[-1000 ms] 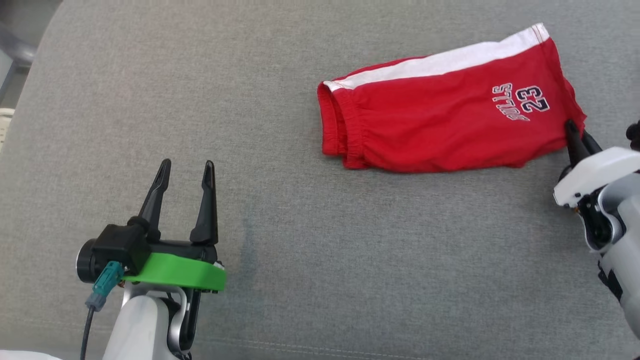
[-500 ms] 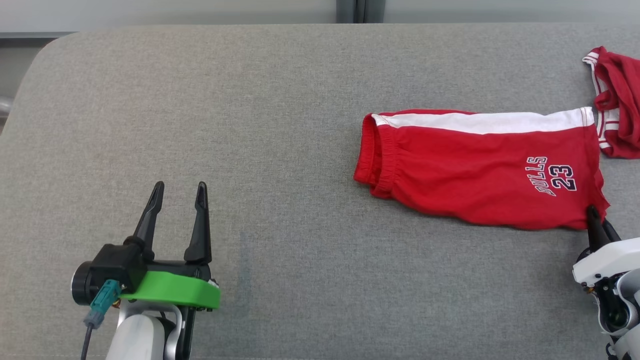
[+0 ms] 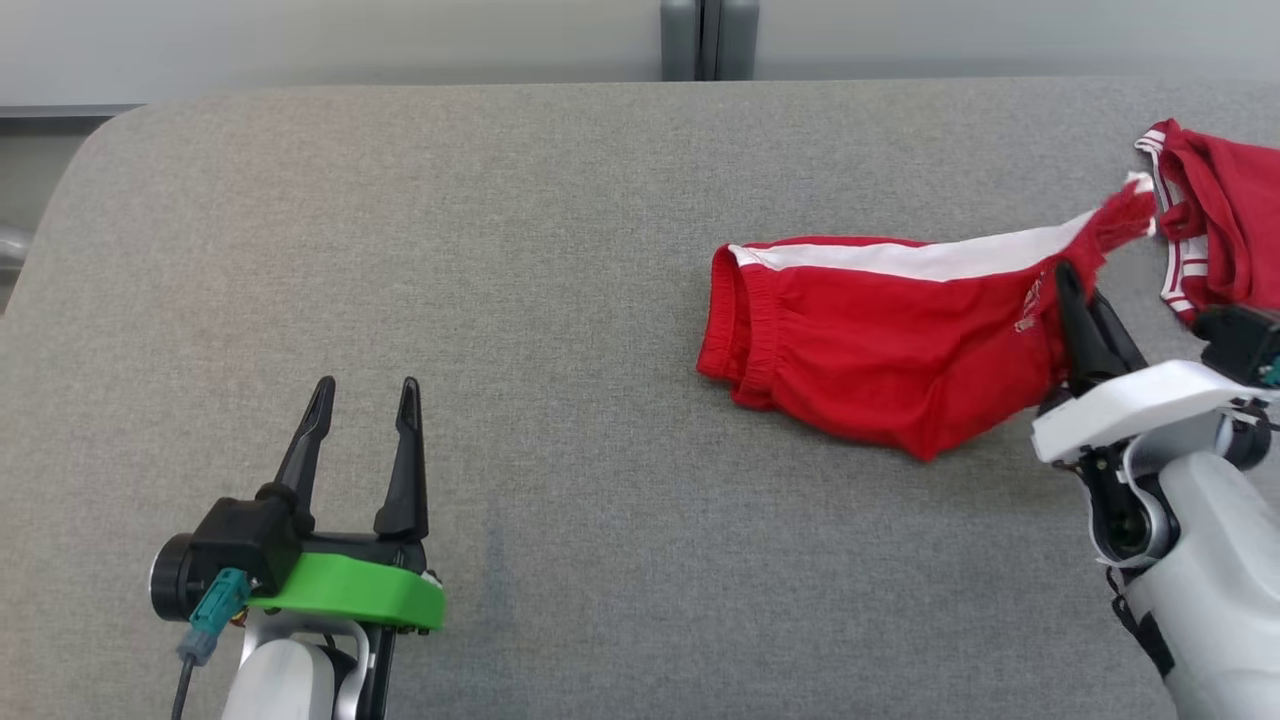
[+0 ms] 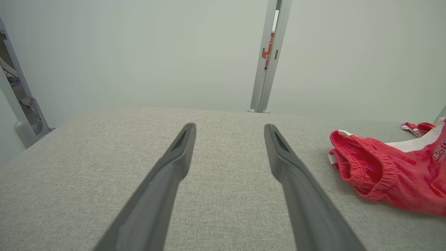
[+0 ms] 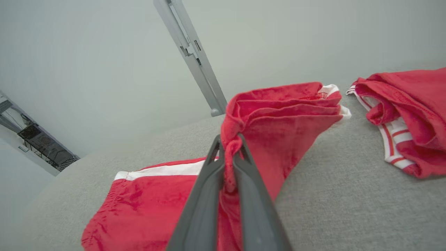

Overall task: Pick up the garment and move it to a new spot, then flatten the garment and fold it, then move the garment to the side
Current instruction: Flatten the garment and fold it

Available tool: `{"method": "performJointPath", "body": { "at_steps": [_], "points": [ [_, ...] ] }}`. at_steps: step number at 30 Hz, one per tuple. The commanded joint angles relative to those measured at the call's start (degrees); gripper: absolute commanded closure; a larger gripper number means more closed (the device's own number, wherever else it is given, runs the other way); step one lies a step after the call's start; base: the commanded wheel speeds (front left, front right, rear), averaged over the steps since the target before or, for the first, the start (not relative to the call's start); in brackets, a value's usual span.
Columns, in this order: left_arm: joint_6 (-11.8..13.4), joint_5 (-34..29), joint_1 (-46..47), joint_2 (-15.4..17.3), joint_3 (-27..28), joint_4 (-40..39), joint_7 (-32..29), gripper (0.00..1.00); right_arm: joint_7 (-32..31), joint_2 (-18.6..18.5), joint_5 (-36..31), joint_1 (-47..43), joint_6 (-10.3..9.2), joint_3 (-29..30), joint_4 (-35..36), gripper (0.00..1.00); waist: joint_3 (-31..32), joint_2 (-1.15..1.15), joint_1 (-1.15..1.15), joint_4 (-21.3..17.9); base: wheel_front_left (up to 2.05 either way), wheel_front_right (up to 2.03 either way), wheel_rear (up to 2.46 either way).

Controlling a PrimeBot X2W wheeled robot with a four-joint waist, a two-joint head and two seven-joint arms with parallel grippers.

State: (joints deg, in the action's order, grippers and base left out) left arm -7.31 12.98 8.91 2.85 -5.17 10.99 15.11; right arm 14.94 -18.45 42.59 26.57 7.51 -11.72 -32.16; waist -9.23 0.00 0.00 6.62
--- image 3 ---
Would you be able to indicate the red jersey with striped trim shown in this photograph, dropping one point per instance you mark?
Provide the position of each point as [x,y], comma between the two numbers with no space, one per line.
[1230,220]

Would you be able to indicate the teal camera connector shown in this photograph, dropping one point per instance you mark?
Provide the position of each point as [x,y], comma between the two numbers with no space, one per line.
[220,600]
[1272,372]

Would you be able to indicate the teal right camera connector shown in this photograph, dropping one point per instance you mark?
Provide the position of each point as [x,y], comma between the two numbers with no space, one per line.
[1272,372]

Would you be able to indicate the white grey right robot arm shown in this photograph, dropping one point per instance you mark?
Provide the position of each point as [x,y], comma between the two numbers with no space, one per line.
[1220,580]

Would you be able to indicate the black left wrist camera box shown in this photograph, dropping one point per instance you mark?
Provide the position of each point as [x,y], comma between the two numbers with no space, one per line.
[230,540]

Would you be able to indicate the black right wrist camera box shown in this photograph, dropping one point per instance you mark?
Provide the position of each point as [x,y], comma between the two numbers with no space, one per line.
[1240,345]

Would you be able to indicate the grey double metal post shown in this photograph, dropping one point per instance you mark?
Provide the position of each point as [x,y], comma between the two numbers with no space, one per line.
[685,40]

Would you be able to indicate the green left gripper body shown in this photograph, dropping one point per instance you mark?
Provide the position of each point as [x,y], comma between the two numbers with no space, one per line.
[350,590]

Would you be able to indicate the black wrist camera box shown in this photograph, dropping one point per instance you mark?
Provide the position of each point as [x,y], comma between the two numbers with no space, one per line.
[230,540]
[1240,345]

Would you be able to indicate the teal left camera connector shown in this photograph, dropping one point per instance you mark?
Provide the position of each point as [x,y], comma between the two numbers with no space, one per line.
[220,600]

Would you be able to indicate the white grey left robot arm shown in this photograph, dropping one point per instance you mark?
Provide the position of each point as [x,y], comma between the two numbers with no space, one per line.
[280,680]

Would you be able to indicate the red basketball jersey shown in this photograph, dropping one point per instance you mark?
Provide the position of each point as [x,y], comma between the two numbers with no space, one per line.
[880,340]

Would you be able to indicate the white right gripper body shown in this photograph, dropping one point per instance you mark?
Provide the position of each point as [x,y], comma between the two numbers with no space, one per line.
[1140,405]

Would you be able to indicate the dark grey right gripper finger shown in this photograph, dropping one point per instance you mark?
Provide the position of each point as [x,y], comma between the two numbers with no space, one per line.
[1120,345]
[1082,345]

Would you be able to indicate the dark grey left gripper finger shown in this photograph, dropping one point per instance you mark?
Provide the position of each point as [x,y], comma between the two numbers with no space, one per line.
[408,480]
[305,450]

